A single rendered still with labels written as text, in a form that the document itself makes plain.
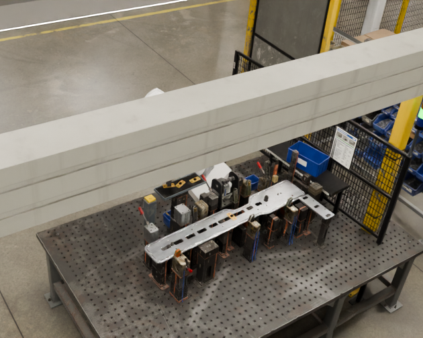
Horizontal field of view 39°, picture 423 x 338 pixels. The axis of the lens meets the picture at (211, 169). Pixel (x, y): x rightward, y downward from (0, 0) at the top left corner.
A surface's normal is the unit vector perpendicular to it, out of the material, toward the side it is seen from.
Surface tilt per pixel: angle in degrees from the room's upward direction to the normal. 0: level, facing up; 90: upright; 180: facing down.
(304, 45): 92
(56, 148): 0
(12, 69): 0
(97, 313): 0
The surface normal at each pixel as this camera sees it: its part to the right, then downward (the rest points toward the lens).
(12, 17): 0.56, 0.54
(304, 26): -0.83, 0.29
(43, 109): 0.08, -0.80
